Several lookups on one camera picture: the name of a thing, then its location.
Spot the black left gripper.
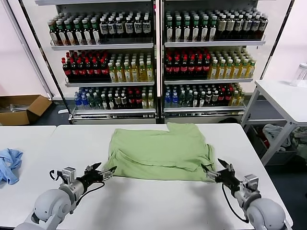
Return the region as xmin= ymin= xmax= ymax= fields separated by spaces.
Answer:
xmin=80 ymin=162 xmax=118 ymax=189

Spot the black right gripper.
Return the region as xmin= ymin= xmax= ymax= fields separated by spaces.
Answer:
xmin=201 ymin=158 xmax=242 ymax=192

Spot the green polo shirt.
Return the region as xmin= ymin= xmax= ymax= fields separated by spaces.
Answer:
xmin=102 ymin=122 xmax=216 ymax=184

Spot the black rounded object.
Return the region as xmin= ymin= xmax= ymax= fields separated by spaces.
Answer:
xmin=217 ymin=117 xmax=238 ymax=125

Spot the grey storage bin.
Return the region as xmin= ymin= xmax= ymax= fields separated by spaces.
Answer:
xmin=249 ymin=124 xmax=298 ymax=166

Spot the grey crumpled garment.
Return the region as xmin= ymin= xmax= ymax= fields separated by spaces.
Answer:
xmin=262 ymin=124 xmax=292 ymax=148

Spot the pale green crumpled garment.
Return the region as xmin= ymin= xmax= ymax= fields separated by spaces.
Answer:
xmin=290 ymin=126 xmax=307 ymax=166

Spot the crumpled light blue cloth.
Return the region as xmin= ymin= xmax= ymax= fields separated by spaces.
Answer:
xmin=0 ymin=148 xmax=24 ymax=185

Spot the white side table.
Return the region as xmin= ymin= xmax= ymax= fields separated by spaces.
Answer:
xmin=241 ymin=79 xmax=307 ymax=166

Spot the brown cardboard box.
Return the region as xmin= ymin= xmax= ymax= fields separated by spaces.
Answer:
xmin=0 ymin=94 xmax=53 ymax=126

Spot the bundle of metal rods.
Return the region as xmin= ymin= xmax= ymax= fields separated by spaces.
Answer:
xmin=0 ymin=103 xmax=28 ymax=113

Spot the clear plastic jar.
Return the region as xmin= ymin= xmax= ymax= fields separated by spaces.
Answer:
xmin=290 ymin=62 xmax=307 ymax=87

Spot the beverage shelf unit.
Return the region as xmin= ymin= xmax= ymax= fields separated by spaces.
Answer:
xmin=35 ymin=0 xmax=159 ymax=125
xmin=160 ymin=0 xmax=271 ymax=125

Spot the green cap tea bottle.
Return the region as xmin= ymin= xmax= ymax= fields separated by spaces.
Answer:
xmin=82 ymin=19 xmax=92 ymax=46
xmin=73 ymin=20 xmax=84 ymax=46
xmin=191 ymin=16 xmax=200 ymax=43
xmin=200 ymin=16 xmax=209 ymax=43
xmin=64 ymin=20 xmax=75 ymax=46
xmin=209 ymin=16 xmax=217 ymax=43
xmin=90 ymin=19 xmax=101 ymax=45
xmin=48 ymin=21 xmax=59 ymax=46
xmin=56 ymin=21 xmax=67 ymax=46
xmin=174 ymin=16 xmax=183 ymax=43
xmin=183 ymin=16 xmax=191 ymax=43
xmin=165 ymin=16 xmax=174 ymax=43

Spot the white cap blue label bottle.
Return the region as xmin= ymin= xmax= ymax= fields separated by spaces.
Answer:
xmin=251 ymin=15 xmax=260 ymax=40
xmin=134 ymin=16 xmax=142 ymax=38
xmin=235 ymin=15 xmax=243 ymax=40
xmin=116 ymin=17 xmax=124 ymax=38
xmin=142 ymin=16 xmax=151 ymax=38
xmin=107 ymin=17 xmax=117 ymax=39
xmin=243 ymin=15 xmax=252 ymax=40
xmin=125 ymin=17 xmax=134 ymax=38
xmin=99 ymin=18 xmax=108 ymax=39
xmin=259 ymin=14 xmax=269 ymax=40

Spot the white cap beige label bottle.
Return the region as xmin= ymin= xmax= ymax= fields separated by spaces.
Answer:
xmin=217 ymin=15 xmax=227 ymax=40
xmin=226 ymin=15 xmax=235 ymax=40

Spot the open glass cabinet door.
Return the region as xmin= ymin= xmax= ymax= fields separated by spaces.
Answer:
xmin=258 ymin=0 xmax=295 ymax=81
xmin=6 ymin=0 xmax=72 ymax=120

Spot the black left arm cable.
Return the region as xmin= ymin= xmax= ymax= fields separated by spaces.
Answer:
xmin=69 ymin=181 xmax=106 ymax=215

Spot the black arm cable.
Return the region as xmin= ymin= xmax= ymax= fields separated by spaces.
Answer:
xmin=221 ymin=183 xmax=250 ymax=223
xmin=69 ymin=181 xmax=106 ymax=215

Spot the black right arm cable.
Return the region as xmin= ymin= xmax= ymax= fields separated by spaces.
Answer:
xmin=221 ymin=183 xmax=250 ymax=223

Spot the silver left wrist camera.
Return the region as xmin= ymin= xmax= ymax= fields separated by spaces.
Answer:
xmin=49 ymin=167 xmax=77 ymax=185

